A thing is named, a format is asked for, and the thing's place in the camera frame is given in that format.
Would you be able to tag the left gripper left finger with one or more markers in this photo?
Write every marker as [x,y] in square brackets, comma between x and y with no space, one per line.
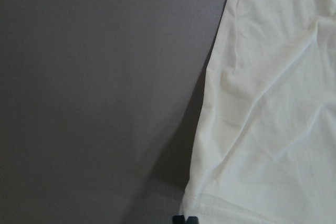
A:
[178,219]

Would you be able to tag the cream long-sleeve printed shirt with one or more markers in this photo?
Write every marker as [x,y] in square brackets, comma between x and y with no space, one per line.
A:
[264,148]

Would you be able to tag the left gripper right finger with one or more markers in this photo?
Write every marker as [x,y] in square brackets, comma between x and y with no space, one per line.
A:
[192,220]

